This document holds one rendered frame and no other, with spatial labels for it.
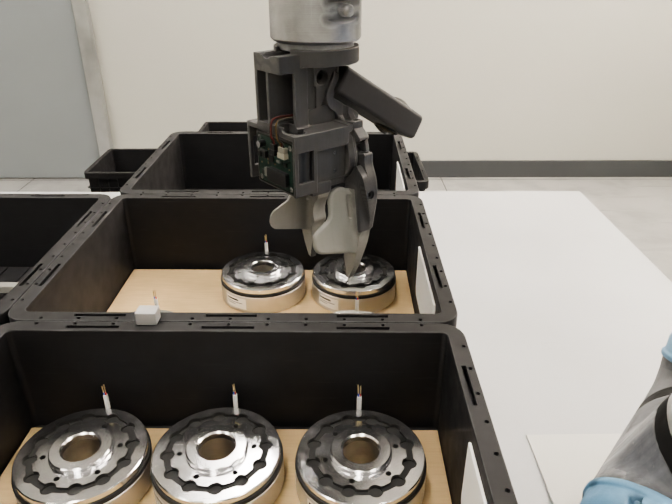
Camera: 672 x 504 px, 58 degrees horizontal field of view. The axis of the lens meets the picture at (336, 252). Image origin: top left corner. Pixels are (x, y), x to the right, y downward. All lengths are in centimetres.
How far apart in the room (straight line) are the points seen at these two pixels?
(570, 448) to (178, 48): 308
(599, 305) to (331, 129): 67
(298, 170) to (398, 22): 296
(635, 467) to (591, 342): 52
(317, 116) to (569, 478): 47
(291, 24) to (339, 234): 18
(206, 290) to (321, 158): 32
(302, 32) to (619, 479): 38
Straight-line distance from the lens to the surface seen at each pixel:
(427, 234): 68
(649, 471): 45
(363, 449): 52
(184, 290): 79
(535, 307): 103
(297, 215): 60
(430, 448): 55
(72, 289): 69
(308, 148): 50
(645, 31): 380
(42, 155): 391
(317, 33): 49
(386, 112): 56
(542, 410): 82
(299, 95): 50
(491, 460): 41
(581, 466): 76
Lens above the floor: 122
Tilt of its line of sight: 27 degrees down
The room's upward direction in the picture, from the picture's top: straight up
